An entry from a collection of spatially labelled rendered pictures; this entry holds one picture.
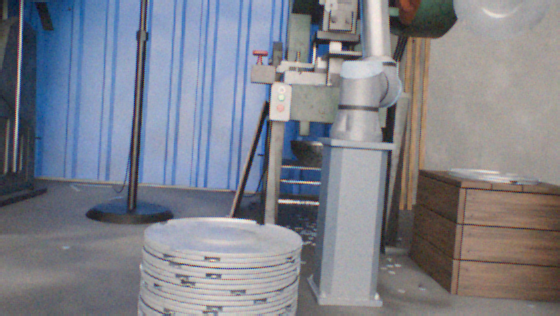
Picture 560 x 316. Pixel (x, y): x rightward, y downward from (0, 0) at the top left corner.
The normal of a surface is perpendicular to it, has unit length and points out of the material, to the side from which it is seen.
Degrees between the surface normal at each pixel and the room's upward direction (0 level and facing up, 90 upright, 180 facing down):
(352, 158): 90
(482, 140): 90
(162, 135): 90
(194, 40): 90
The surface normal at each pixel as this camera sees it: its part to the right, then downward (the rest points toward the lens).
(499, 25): -0.39, 0.59
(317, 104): 0.06, 0.06
